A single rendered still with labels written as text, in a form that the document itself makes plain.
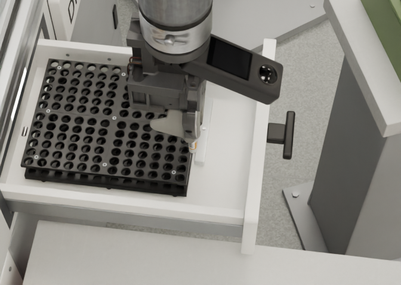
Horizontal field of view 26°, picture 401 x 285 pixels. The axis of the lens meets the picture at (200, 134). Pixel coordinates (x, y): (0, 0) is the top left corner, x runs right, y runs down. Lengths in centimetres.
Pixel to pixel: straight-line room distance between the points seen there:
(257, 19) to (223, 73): 148
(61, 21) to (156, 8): 50
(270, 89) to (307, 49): 145
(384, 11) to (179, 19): 63
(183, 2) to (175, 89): 15
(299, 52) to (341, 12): 90
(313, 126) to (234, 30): 35
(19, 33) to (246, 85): 37
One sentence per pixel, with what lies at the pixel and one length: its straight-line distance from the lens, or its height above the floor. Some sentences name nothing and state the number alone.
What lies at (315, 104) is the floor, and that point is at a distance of 230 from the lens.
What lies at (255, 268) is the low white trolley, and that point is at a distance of 124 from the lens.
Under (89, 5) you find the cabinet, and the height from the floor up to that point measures 69.
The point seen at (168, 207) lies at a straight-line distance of 113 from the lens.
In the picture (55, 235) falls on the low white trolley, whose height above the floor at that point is 76.
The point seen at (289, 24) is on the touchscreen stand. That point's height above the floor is 3.
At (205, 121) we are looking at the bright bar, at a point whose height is 85.
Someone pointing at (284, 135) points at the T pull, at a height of 91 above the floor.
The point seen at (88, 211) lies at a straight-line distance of 117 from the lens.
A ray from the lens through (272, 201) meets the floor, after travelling 214.
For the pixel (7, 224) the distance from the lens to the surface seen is 121.
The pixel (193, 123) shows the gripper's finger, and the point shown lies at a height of 108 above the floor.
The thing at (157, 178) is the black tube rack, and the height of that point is 90.
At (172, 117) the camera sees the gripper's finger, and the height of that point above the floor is 105.
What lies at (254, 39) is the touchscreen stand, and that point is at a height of 3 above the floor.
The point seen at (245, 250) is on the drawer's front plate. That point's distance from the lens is 117.
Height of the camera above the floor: 191
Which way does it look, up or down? 59 degrees down
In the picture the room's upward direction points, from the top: straight up
